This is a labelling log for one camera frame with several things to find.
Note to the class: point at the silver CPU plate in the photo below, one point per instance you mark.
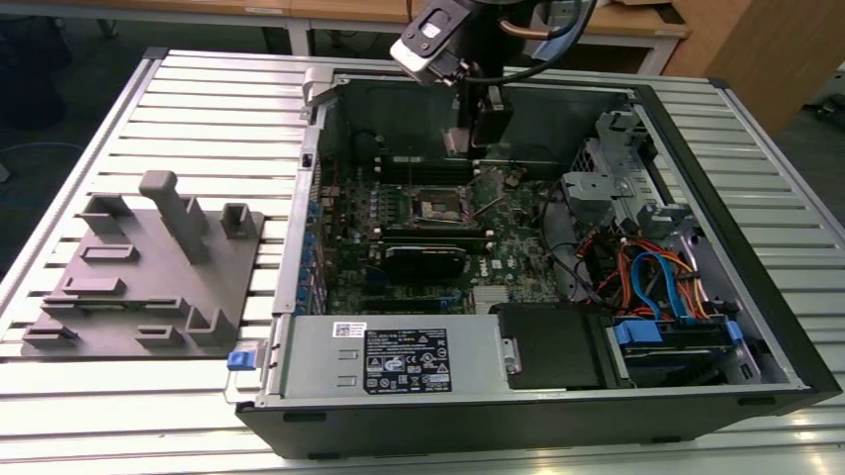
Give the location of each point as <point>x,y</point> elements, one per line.
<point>456,143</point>

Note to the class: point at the black RAM slot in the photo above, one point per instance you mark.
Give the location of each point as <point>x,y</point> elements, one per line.
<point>421,178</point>
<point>421,169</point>

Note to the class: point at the CPU socket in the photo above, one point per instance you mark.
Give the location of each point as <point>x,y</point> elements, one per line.
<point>435,205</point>

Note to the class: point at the black expansion slot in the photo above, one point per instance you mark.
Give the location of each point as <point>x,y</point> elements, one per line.
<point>401,310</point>
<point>401,301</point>

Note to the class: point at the RAM stick with white label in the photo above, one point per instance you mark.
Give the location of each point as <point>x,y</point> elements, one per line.
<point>405,159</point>

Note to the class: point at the grey metal drive cage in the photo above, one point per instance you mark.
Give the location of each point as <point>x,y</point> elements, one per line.
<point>594,193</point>

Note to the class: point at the wooden cabinet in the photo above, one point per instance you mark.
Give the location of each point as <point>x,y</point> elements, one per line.
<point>759,49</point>

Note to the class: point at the green motherboard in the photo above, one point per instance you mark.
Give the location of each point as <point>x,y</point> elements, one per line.
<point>520,247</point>

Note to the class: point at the small silver heat sink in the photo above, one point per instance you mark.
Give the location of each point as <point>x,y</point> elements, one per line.
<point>491,294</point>

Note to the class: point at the black chair base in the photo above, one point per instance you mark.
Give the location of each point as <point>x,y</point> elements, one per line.
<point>827,106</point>

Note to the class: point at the black drive box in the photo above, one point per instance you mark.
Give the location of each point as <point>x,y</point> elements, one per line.
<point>554,346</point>

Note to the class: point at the hard disk in blue carrier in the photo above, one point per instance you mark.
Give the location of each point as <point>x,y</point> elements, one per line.
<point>636,336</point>

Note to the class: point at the silver power supply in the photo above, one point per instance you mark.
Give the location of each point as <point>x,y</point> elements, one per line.
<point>316,346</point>

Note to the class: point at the grey parts rack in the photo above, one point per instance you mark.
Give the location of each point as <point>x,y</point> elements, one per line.
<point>164,277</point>

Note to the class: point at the blue case latch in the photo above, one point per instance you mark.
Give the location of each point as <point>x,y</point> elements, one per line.
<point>239,361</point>

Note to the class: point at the black PC case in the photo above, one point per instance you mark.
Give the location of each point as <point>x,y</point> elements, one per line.
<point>461,430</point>

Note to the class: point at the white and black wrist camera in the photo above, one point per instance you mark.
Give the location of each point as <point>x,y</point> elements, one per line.
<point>425,44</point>

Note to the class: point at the wooden desk white frame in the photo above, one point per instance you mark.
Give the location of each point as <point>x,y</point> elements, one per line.
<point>132,4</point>
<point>666,25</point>

